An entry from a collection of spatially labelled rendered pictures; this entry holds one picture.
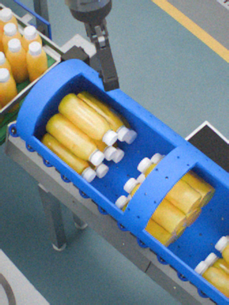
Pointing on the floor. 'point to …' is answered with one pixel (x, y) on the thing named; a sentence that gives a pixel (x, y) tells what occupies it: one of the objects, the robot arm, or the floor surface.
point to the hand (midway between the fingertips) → (101, 57)
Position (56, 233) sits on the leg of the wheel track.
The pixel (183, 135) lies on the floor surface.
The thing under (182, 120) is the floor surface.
